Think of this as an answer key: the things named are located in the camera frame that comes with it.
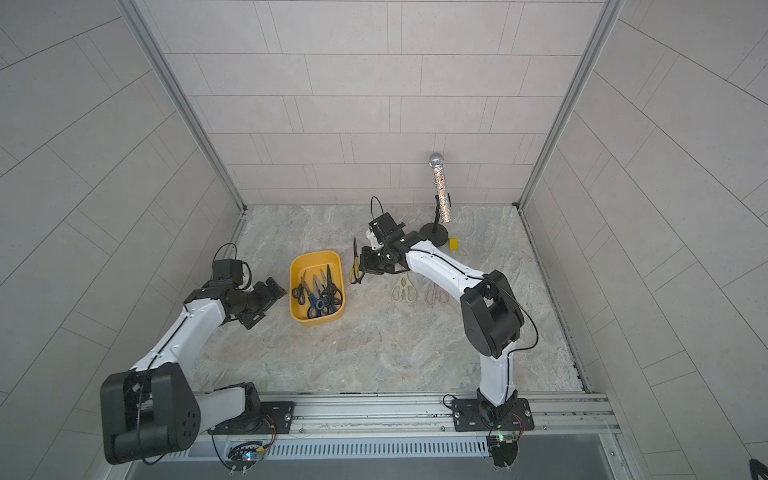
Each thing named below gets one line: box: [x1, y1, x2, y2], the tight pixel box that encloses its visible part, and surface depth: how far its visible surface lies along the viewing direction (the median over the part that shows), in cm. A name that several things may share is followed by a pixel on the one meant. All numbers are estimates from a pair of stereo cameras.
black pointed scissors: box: [320, 264, 343, 314], surface depth 93 cm
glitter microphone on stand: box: [420, 152, 452, 247], surface depth 94 cm
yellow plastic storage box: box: [289, 250, 345, 326], surface depth 97 cm
